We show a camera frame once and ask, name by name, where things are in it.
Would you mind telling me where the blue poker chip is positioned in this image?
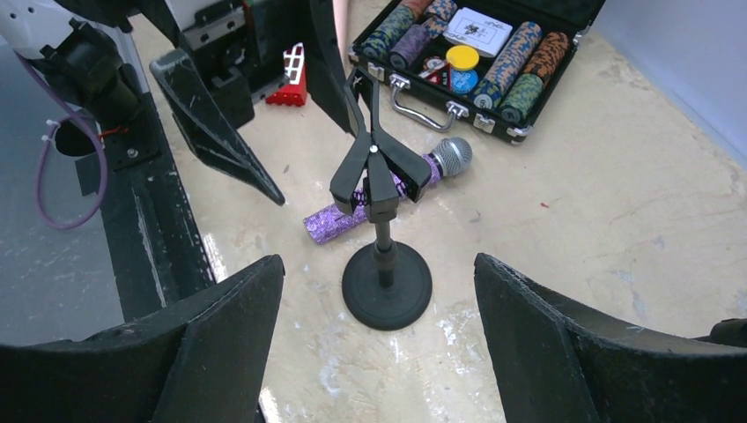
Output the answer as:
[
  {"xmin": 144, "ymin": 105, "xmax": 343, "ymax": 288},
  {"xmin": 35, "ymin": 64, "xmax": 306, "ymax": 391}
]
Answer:
[{"xmin": 449, "ymin": 69, "xmax": 479, "ymax": 95}]

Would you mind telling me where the white card deck box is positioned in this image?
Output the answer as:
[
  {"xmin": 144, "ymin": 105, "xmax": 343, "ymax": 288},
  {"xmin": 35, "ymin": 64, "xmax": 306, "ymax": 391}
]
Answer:
[{"xmin": 442, "ymin": 7, "xmax": 514, "ymax": 58}]

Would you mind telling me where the red toy block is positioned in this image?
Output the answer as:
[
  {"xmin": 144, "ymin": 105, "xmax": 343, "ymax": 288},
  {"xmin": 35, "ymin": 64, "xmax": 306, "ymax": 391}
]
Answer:
[{"xmin": 264, "ymin": 42, "xmax": 308, "ymax": 107}]

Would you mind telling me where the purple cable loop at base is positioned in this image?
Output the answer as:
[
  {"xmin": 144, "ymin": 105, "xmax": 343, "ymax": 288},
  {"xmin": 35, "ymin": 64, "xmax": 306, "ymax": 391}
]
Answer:
[{"xmin": 14, "ymin": 52, "xmax": 110, "ymax": 231}]

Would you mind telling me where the black poker chip case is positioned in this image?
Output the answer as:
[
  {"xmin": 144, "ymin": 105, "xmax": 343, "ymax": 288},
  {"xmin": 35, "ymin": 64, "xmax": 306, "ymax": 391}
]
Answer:
[{"xmin": 349, "ymin": 1, "xmax": 603, "ymax": 145}]

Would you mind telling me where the black round-base mic stand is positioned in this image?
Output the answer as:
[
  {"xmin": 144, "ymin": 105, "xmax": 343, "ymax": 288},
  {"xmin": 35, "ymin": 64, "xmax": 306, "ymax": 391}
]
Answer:
[{"xmin": 329, "ymin": 67, "xmax": 433, "ymax": 331}]

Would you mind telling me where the pink plastic cylinder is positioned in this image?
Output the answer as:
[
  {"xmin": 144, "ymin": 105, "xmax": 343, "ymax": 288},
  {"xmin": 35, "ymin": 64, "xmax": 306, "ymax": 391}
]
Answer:
[{"xmin": 332, "ymin": 0, "xmax": 350, "ymax": 63}]

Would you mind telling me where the purple glitter microphone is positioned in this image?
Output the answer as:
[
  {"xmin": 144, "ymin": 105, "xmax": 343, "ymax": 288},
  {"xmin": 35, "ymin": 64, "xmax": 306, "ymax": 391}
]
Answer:
[{"xmin": 303, "ymin": 137, "xmax": 473, "ymax": 244}]

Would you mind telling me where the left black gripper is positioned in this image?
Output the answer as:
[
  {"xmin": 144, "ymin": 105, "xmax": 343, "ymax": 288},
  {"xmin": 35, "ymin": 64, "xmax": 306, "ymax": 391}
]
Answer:
[{"xmin": 135, "ymin": 0, "xmax": 352, "ymax": 205}]

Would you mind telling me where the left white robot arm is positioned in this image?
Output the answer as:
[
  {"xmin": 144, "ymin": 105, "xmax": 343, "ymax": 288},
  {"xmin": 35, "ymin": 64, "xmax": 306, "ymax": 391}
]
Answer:
[{"xmin": 1, "ymin": 1, "xmax": 351, "ymax": 204}]

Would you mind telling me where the yellow poker chip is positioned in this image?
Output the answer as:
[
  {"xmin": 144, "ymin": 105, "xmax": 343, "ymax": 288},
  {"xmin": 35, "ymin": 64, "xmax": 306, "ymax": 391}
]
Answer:
[{"xmin": 445, "ymin": 45, "xmax": 480, "ymax": 71}]

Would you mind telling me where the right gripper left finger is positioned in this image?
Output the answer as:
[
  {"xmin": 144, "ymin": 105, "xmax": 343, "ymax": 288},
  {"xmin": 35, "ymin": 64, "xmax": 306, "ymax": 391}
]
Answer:
[{"xmin": 1, "ymin": 255, "xmax": 285, "ymax": 422}]

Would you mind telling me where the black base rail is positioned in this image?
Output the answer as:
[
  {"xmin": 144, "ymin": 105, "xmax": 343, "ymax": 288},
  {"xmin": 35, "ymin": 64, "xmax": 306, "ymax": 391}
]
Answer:
[{"xmin": 70, "ymin": 93, "xmax": 215, "ymax": 327}]

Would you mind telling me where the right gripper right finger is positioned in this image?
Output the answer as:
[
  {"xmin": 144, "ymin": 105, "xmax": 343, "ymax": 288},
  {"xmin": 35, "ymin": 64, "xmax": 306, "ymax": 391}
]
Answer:
[{"xmin": 474, "ymin": 253, "xmax": 746, "ymax": 422}]

